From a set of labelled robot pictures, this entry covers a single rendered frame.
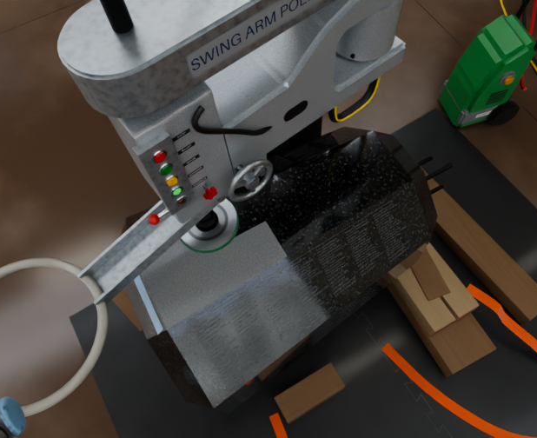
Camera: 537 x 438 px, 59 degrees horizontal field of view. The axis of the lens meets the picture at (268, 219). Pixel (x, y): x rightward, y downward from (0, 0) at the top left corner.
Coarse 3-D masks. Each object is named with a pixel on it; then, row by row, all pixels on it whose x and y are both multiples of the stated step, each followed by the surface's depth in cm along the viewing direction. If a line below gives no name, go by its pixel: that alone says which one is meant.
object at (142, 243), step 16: (160, 208) 149; (208, 208) 145; (144, 224) 150; (160, 224) 151; (176, 224) 149; (192, 224) 147; (128, 240) 151; (144, 240) 151; (160, 240) 149; (176, 240) 148; (112, 256) 152; (128, 256) 151; (144, 256) 144; (80, 272) 149; (96, 272) 152; (112, 272) 151; (128, 272) 144; (112, 288) 144; (96, 304) 145
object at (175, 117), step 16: (192, 96) 99; (208, 96) 100; (160, 112) 98; (176, 112) 98; (192, 112) 101; (208, 112) 104; (128, 128) 97; (144, 128) 97; (160, 128) 98; (176, 128) 101; (192, 128) 105; (128, 144) 114; (176, 144) 105; (208, 144) 113; (224, 144) 117; (208, 160) 118; (224, 160) 122; (144, 176) 136; (192, 176) 118; (208, 176) 123; (224, 176) 128; (224, 192) 134; (192, 208) 130
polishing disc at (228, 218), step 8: (224, 200) 167; (216, 208) 166; (224, 208) 166; (232, 208) 165; (224, 216) 164; (232, 216) 164; (224, 224) 163; (232, 224) 163; (192, 232) 162; (200, 232) 162; (208, 232) 162; (216, 232) 162; (224, 232) 162; (232, 232) 161; (184, 240) 161; (192, 240) 161; (200, 240) 161; (208, 240) 161; (216, 240) 160; (224, 240) 160; (192, 248) 161; (200, 248) 160; (208, 248) 159; (216, 248) 160
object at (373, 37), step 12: (396, 0) 123; (384, 12) 123; (396, 12) 126; (360, 24) 126; (372, 24) 126; (384, 24) 127; (396, 24) 132; (348, 36) 132; (360, 36) 130; (372, 36) 130; (384, 36) 131; (336, 48) 139; (348, 48) 135; (360, 48) 134; (372, 48) 133; (384, 48) 136; (360, 60) 138
